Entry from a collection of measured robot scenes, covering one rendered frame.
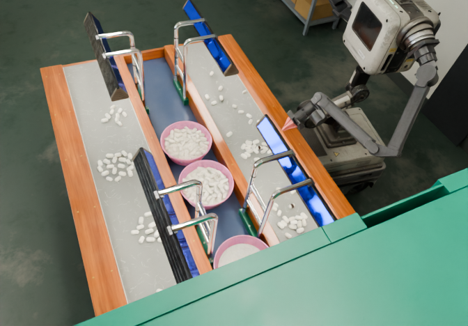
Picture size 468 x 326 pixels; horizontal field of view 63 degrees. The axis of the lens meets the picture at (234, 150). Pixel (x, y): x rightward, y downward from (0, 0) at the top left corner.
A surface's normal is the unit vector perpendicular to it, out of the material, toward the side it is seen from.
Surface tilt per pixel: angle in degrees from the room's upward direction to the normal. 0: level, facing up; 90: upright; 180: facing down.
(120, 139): 0
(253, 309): 0
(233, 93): 0
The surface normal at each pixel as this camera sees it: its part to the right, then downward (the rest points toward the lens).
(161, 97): 0.11, -0.62
